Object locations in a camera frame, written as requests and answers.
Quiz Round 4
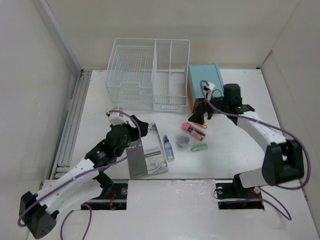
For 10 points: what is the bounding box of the purple round container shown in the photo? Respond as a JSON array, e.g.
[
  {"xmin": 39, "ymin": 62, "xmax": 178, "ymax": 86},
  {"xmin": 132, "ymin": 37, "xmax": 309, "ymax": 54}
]
[{"xmin": 176, "ymin": 133, "xmax": 190, "ymax": 150}]

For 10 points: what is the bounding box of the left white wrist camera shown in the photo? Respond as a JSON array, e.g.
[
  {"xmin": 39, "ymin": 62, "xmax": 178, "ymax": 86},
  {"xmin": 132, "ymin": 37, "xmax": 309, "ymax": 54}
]
[{"xmin": 106, "ymin": 111, "xmax": 128, "ymax": 126}]

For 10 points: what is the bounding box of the blue cap spray bottle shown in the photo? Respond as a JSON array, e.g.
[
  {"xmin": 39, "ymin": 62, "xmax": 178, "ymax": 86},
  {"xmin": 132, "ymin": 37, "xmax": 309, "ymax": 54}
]
[{"xmin": 163, "ymin": 135, "xmax": 175, "ymax": 162}]

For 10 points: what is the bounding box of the teal orange drawer box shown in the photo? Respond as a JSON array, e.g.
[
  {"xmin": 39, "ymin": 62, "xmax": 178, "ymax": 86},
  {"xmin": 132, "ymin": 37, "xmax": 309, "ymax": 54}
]
[{"xmin": 187, "ymin": 63, "xmax": 224, "ymax": 113}]

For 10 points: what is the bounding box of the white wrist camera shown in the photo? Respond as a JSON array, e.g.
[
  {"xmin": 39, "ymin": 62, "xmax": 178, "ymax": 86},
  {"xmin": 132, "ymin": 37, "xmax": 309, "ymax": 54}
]
[
  {"xmin": 201, "ymin": 80, "xmax": 216, "ymax": 98},
  {"xmin": 106, "ymin": 111, "xmax": 128, "ymax": 126}
]

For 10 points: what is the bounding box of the pink cap clear tube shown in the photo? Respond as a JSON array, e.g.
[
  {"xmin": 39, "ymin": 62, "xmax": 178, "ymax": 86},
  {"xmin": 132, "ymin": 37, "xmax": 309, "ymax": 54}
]
[{"xmin": 181, "ymin": 122, "xmax": 206, "ymax": 141}]

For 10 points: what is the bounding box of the aluminium rail frame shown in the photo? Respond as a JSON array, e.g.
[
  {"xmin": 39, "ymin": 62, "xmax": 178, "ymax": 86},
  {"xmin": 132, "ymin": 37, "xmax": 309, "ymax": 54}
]
[{"xmin": 47, "ymin": 69, "xmax": 92, "ymax": 180}]

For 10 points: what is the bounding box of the green translucent capsule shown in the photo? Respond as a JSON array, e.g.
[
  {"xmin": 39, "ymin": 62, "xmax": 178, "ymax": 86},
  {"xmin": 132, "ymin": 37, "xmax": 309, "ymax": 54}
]
[{"xmin": 191, "ymin": 143, "xmax": 208, "ymax": 152}]

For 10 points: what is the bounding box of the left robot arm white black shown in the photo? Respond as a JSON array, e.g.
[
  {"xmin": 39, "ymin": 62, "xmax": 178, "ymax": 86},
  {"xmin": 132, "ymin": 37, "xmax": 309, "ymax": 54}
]
[{"xmin": 17, "ymin": 110, "xmax": 149, "ymax": 240}]

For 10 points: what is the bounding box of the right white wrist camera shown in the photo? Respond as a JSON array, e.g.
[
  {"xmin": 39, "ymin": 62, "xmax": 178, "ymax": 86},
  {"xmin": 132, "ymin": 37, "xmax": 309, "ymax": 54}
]
[{"xmin": 201, "ymin": 80, "xmax": 216, "ymax": 98}]

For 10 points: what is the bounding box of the grey setup guide booklet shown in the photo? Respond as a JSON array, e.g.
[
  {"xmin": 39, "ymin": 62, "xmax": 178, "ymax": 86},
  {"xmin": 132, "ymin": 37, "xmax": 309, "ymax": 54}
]
[{"xmin": 126, "ymin": 139, "xmax": 169, "ymax": 180}]

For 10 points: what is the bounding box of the white wire desk organizer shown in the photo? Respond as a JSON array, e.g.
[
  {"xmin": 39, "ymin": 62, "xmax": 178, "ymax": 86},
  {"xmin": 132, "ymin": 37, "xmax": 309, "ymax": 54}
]
[{"xmin": 105, "ymin": 38, "xmax": 190, "ymax": 114}]

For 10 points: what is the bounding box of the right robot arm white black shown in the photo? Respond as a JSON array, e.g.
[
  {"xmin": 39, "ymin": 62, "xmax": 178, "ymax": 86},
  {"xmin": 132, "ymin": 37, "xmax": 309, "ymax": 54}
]
[{"xmin": 188, "ymin": 80, "xmax": 310, "ymax": 197}]

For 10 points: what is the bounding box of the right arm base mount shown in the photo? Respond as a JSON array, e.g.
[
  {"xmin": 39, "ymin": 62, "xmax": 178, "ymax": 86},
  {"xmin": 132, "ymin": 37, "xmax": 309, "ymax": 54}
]
[{"xmin": 215, "ymin": 174, "xmax": 265, "ymax": 210}]

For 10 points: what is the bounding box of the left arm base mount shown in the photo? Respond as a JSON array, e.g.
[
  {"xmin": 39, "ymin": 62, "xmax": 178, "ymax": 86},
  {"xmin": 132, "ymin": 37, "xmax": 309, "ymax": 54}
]
[{"xmin": 81, "ymin": 172, "xmax": 129, "ymax": 211}]

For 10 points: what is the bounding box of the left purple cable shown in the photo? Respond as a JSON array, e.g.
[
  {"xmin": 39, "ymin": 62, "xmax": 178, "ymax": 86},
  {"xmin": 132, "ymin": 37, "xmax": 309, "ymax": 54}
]
[{"xmin": 16, "ymin": 107, "xmax": 143, "ymax": 240}]

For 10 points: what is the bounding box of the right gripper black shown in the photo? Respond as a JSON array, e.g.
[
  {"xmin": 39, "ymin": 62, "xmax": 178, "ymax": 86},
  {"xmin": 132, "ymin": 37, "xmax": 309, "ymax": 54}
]
[{"xmin": 187, "ymin": 92, "xmax": 230, "ymax": 125}]

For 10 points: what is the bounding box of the orange translucent capsule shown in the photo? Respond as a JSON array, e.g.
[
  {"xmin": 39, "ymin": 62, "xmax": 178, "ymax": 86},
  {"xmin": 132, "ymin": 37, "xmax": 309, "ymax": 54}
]
[{"xmin": 194, "ymin": 122, "xmax": 208, "ymax": 130}]

